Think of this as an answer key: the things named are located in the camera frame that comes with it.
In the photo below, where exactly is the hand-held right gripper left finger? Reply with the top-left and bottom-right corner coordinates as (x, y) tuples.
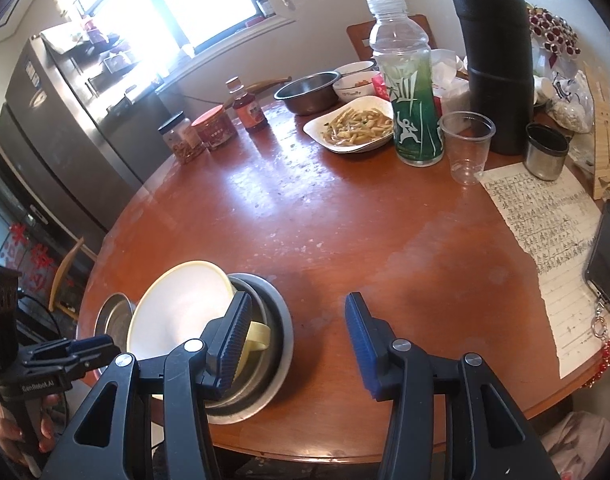
(44, 290), (254, 480)

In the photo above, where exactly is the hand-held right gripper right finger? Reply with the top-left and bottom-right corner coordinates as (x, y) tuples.
(345, 291), (562, 480)

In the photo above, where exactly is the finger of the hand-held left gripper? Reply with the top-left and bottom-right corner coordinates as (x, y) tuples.
(16, 335), (122, 361)
(20, 352), (116, 380)

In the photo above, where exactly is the shallow steel plate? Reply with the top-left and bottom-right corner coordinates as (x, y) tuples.
(93, 292), (136, 376)

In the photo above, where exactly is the round steel pan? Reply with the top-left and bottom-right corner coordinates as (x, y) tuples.
(205, 272), (294, 426)

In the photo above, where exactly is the cream bowl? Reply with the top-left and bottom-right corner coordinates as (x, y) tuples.
(126, 260), (273, 401)

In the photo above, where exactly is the person's left hand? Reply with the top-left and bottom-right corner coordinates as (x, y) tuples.
(0, 392), (60, 468)

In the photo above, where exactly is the yellow wooden chair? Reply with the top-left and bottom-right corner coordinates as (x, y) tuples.
(47, 237), (98, 321)

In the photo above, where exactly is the red paper decoration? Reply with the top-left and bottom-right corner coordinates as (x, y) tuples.
(0, 220), (56, 306)

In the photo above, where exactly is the steel refrigerator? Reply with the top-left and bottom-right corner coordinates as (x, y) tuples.
(0, 35), (181, 241)

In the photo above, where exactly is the clear snack jar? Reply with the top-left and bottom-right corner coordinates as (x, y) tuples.
(158, 111), (206, 165)

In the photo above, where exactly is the red tin can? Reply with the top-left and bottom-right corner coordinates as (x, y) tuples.
(191, 105), (237, 152)

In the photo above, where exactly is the handwritten paper sheet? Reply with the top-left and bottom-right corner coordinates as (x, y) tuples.
(478, 160), (610, 380)

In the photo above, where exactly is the white plate of noodles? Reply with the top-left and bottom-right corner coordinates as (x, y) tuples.
(303, 95), (397, 153)

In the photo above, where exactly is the clear plastic cup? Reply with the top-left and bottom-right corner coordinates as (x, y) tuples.
(439, 111), (496, 186)

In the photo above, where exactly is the person's beige clothing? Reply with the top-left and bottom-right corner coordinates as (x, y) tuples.
(539, 411), (610, 466)

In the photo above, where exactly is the amber syrup bottle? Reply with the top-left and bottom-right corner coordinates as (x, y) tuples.
(225, 77), (267, 134)

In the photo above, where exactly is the green drink bottle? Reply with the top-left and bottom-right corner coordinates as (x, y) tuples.
(368, 0), (446, 167)

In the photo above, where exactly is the black smartphone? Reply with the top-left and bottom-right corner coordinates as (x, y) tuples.
(584, 199), (610, 318)

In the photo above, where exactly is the wide steel bowl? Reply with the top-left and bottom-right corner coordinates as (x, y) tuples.
(273, 72), (342, 116)

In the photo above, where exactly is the curved wooden chair back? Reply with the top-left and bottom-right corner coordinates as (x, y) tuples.
(220, 76), (292, 111)

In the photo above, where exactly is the white printed bowl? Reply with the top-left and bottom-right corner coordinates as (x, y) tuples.
(332, 61), (386, 102)

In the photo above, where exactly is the small steel cup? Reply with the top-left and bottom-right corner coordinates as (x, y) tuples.
(524, 122), (570, 181)

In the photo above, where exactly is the pile of small boxes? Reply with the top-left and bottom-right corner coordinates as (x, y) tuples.
(40, 7), (158, 111)

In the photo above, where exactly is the brown wooden chair back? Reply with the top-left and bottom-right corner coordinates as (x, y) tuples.
(346, 14), (436, 63)

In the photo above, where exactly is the black thermos flask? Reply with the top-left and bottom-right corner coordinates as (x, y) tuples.
(446, 0), (535, 156)

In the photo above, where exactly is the clear plastic bag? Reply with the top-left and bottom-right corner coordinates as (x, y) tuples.
(532, 55), (598, 133)

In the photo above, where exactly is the light wooden slat piece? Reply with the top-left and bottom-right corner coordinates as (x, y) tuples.
(584, 62), (610, 201)

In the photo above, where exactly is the bright window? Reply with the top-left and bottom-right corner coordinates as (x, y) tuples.
(55, 0), (296, 61)

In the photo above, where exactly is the red and white bouquet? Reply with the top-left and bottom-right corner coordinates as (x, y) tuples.
(528, 5), (581, 68)

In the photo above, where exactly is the red beaded keychain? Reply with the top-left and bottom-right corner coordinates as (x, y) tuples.
(582, 292), (610, 388)

